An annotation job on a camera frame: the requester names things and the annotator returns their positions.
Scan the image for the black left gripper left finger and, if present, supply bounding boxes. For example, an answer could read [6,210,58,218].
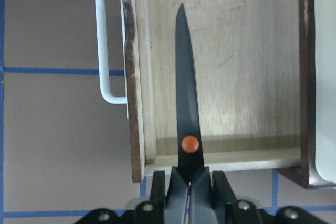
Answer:
[77,171,165,224]

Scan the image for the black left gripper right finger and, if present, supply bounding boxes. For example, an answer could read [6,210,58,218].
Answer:
[212,171,325,224]

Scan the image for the orange grey handled scissors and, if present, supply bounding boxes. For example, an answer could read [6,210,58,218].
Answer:
[164,5,225,223]

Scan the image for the wooden top drawer white handle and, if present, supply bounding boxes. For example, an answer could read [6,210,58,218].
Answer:
[93,0,302,184]

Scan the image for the dark wooden drawer cabinet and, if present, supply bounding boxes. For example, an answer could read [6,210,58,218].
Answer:
[276,0,335,190]

